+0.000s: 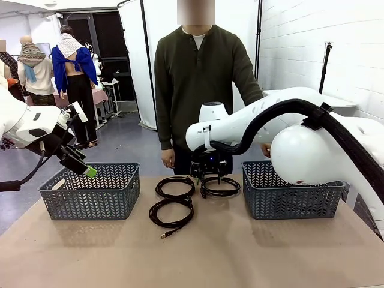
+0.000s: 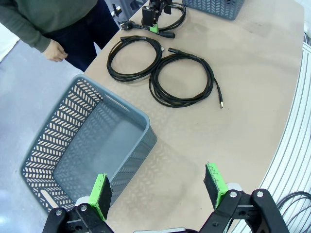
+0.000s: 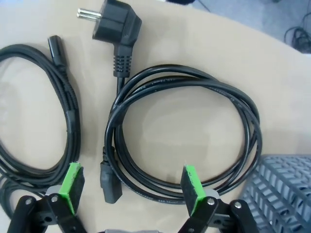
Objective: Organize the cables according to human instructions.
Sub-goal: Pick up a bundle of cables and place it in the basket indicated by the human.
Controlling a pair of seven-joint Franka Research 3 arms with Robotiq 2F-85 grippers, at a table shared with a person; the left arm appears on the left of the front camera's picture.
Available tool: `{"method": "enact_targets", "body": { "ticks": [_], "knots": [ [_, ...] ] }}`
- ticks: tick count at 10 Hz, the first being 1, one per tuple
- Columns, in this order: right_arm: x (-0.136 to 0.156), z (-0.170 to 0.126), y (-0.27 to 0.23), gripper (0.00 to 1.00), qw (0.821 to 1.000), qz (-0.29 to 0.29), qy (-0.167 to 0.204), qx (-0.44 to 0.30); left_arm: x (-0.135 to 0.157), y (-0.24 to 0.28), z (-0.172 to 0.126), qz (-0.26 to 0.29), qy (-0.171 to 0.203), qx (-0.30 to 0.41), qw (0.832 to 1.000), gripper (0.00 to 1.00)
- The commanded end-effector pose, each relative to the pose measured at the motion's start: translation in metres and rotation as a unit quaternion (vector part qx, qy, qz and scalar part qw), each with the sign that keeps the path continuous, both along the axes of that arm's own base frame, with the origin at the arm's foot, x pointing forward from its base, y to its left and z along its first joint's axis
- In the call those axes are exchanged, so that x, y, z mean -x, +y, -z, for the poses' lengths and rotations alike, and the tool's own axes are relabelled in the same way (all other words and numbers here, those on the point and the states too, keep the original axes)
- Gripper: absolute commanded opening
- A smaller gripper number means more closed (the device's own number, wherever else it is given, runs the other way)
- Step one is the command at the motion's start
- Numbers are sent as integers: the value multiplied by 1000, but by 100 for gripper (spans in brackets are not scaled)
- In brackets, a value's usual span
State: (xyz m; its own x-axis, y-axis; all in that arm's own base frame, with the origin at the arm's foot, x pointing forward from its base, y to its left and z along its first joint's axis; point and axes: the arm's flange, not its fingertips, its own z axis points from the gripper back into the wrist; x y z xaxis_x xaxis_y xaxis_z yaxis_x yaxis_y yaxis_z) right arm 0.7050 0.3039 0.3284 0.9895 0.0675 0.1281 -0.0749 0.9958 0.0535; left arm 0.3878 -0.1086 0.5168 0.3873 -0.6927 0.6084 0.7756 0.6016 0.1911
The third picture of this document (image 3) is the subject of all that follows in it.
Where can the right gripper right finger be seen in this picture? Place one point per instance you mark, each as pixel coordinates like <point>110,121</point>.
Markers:
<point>194,191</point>

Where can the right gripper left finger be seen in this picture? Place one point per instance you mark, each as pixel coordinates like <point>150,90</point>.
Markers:
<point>65,194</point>

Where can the grey plastic basket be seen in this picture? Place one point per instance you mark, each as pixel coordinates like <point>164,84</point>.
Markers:
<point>279,194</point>

